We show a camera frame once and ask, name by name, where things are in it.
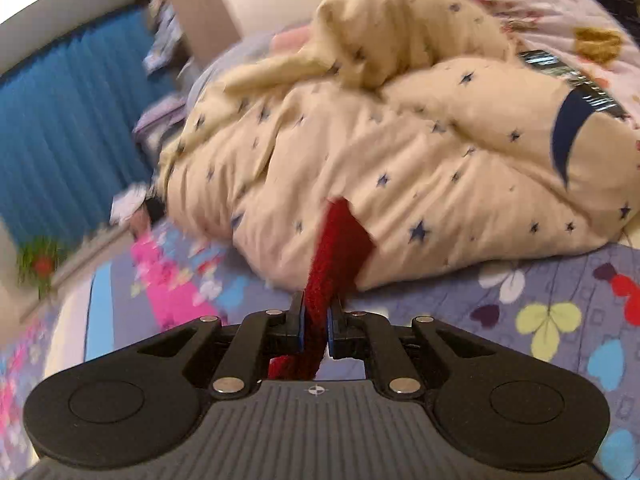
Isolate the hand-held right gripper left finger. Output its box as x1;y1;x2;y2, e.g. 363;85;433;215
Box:
136;291;307;401

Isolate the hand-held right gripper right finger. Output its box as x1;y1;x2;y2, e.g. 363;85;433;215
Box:
326;296;501;397

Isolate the red knitted sweater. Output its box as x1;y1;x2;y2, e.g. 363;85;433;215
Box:
268;198;376;382

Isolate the cream star-print quilt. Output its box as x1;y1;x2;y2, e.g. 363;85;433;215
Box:
155;0;640;294

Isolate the black and pink item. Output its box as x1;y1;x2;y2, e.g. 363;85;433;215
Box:
131;197;167;237

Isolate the colourful flower-print bed blanket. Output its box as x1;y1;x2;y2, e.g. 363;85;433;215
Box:
0;220;640;480

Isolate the white crumpled item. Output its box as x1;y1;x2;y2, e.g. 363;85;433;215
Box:
109;184;151;225

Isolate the green potted plant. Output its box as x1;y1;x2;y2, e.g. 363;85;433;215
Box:
17;239;70;302

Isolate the grey pillow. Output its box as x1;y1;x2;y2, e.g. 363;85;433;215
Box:
183;30;301;113

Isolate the blue curtain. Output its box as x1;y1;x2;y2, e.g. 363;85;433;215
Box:
0;7;187;247

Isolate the clear plastic storage box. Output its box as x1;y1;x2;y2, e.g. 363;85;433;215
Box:
142;0;187;72

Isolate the black shiny object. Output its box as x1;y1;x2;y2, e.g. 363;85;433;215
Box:
518;49;632;122

